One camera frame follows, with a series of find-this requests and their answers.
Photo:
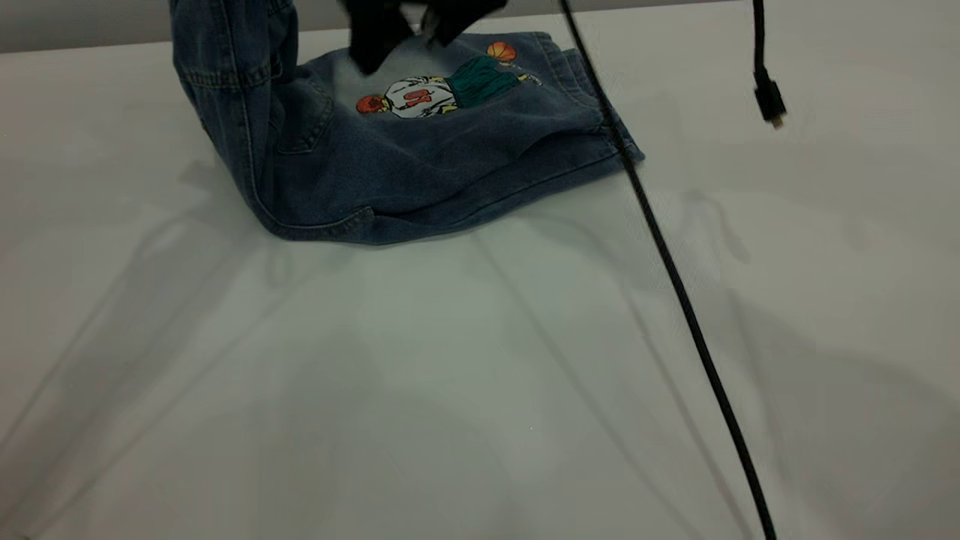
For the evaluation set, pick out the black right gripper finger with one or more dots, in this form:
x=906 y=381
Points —
x=375 y=34
x=465 y=15

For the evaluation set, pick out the blue denim jeans with print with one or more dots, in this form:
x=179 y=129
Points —
x=412 y=172

